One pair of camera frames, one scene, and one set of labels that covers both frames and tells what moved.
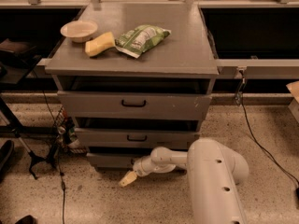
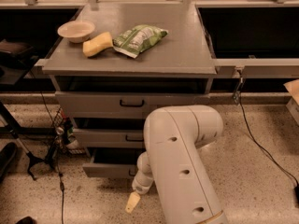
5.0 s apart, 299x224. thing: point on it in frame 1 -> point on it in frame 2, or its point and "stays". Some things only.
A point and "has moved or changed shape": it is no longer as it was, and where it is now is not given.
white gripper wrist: x=144 y=167 -> x=140 y=188
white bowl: x=79 y=31 stays
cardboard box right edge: x=293 y=105 stays
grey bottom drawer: x=113 y=160 has moved or changed shape
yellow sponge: x=99 y=44 stays
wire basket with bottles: x=66 y=133 stays
